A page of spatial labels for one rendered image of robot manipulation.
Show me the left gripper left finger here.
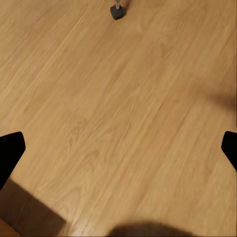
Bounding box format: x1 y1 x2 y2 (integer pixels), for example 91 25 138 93
0 131 26 190

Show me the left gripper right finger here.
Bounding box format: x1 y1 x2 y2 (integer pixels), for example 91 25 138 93
221 131 237 171

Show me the swivel chair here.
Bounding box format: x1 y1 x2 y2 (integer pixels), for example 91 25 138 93
110 0 123 20

